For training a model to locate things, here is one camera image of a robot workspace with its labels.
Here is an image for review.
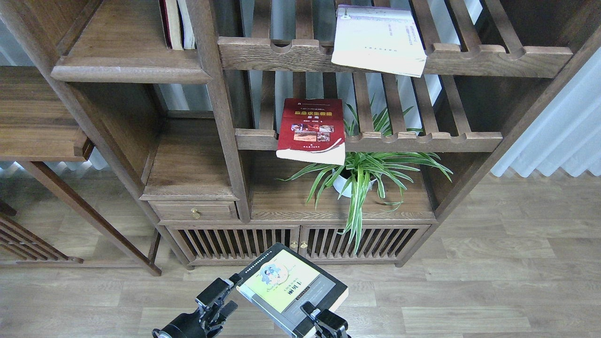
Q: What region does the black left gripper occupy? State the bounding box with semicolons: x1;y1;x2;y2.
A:
152;274;242;338

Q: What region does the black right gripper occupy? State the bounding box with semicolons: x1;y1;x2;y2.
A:
301;302;352;338

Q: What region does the green grey cover book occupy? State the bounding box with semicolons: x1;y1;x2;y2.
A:
237;243;348;338

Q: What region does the white plant pot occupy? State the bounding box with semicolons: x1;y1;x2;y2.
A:
331;169;359;198

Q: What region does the green spider plant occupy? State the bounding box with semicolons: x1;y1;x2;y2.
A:
289;121;451;246

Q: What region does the large wooden bookshelf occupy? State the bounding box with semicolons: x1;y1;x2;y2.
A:
1;0;600;267

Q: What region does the red cover book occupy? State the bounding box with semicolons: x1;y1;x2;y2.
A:
276;98;346;165

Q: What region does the wooden side table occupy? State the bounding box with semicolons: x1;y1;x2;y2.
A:
0;66;162;276

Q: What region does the white cover book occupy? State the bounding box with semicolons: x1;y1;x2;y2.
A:
331;4;426;77

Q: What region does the beige upright book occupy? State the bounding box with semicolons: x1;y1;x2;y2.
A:
165;0;183;51

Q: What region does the dark red upright book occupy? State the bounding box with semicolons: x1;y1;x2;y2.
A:
158;0;172;49

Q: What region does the white curtain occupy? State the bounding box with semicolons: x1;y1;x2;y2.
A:
491;51;601;177

